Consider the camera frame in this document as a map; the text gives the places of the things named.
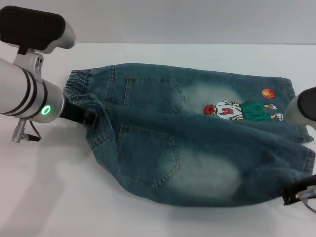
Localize blue denim shorts with cartoon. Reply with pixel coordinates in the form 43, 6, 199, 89
63, 63, 316, 208

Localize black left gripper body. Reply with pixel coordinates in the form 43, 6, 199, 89
58, 102, 87, 127

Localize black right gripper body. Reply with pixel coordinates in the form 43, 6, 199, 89
292, 174, 316, 196

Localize silver plug with black cable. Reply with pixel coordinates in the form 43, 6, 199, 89
10, 119, 42, 144

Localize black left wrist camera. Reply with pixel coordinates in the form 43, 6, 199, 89
0, 6, 77, 82

